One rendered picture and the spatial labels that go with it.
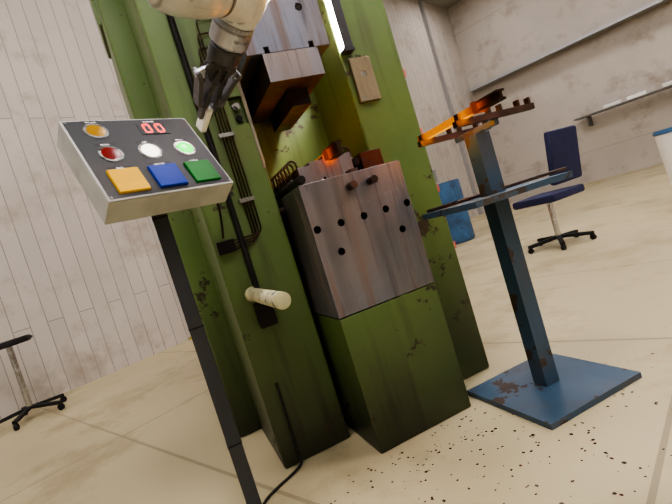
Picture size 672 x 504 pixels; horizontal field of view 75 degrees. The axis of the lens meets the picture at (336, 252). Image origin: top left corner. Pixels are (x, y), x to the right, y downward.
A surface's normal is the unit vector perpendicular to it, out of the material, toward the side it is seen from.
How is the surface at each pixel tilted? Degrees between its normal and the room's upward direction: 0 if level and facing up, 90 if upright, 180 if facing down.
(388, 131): 90
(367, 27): 90
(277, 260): 90
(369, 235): 90
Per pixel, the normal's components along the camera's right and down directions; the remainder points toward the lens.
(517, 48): -0.66, 0.25
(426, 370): 0.35, -0.05
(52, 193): 0.69, -0.18
